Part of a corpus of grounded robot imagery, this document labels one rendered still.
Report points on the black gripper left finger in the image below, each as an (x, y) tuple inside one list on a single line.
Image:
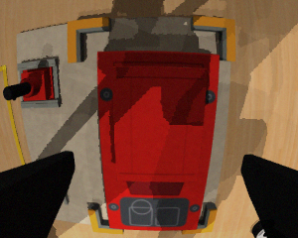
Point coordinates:
[(32, 195)]

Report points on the yellow rectangular outline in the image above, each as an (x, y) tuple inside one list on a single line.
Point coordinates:
[(11, 116)]

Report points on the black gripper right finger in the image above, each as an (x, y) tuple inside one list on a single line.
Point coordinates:
[(273, 190)]

